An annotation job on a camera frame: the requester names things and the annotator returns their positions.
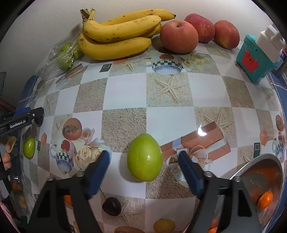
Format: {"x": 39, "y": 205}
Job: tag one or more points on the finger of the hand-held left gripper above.
{"x": 22, "y": 111}
{"x": 38, "y": 116}

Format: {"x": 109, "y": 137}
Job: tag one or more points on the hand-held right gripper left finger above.
{"x": 98, "y": 174}

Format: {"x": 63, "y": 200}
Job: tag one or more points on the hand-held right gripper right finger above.
{"x": 190, "y": 174}

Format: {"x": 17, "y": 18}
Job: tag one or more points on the green jujube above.
{"x": 29, "y": 147}
{"x": 144, "y": 156}

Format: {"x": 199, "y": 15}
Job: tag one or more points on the dark cherry with stem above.
{"x": 111, "y": 206}

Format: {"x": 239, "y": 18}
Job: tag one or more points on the orange mandarin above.
{"x": 265, "y": 199}
{"x": 213, "y": 226}
{"x": 67, "y": 199}

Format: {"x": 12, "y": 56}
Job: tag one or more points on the brown longan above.
{"x": 164, "y": 225}

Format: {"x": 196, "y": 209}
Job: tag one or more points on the steel bowl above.
{"x": 251, "y": 179}

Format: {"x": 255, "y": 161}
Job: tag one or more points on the person's left hand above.
{"x": 9, "y": 145}

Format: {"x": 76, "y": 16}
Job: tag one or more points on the plastic bag of green fruit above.
{"x": 65, "y": 60}

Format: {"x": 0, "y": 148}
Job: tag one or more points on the clear plastic fruit container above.
{"x": 20, "y": 197}

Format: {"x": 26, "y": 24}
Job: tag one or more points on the printed checkered tablecloth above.
{"x": 125, "y": 94}

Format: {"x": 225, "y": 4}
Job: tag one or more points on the pink cloth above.
{"x": 4, "y": 215}

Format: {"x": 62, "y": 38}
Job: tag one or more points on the yellow banana bunch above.
{"x": 116, "y": 47}

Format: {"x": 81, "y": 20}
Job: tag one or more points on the teal toy box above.
{"x": 253, "y": 60}

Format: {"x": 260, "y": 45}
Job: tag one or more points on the red apple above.
{"x": 201, "y": 26}
{"x": 226, "y": 33}
{"x": 179, "y": 37}

